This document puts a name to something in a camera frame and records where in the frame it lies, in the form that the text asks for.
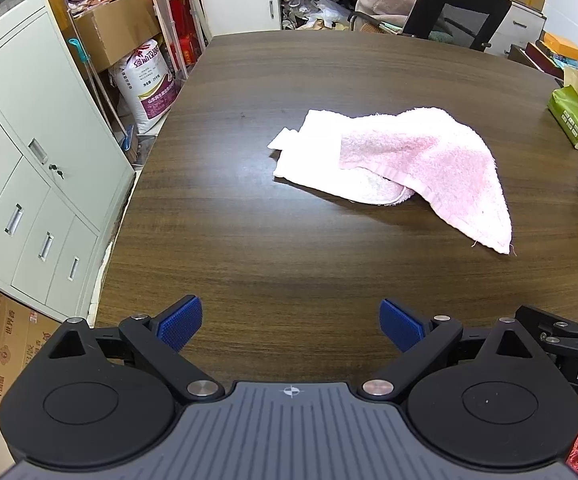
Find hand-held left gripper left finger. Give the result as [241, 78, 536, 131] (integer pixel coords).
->
[46, 295, 225, 404]

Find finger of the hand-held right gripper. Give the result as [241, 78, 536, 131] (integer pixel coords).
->
[515, 305, 578, 358]

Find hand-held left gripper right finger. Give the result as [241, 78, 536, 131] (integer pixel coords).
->
[359, 299, 537, 406]

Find pink towel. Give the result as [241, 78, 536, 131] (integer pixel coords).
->
[267, 106, 514, 256]

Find printed cardboard box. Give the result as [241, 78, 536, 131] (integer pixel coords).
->
[0, 275, 63, 414]

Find green tissue box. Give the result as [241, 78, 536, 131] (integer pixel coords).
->
[547, 85, 578, 156]

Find grey metal cabinet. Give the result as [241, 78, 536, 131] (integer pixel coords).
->
[0, 0, 137, 322]

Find white printed sack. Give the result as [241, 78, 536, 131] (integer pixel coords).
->
[108, 37, 178, 136]

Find orange flat box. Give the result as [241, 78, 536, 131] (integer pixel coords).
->
[539, 31, 578, 63]

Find red gift boxes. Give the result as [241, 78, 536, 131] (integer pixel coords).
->
[168, 0, 206, 70]

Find white drawer unit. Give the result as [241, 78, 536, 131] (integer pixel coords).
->
[483, 0, 548, 59]

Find large open cardboard box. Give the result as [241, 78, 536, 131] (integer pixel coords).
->
[72, 0, 164, 74]

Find black office chair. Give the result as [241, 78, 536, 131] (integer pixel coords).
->
[348, 0, 514, 54]

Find white pole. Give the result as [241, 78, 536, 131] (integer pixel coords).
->
[181, 0, 216, 45]

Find pile of plastic bags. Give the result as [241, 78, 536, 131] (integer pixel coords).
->
[279, 0, 366, 32]

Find white cupboard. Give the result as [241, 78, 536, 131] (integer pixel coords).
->
[191, 0, 283, 39]

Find mop with teal handle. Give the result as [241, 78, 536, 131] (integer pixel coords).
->
[67, 38, 141, 162]

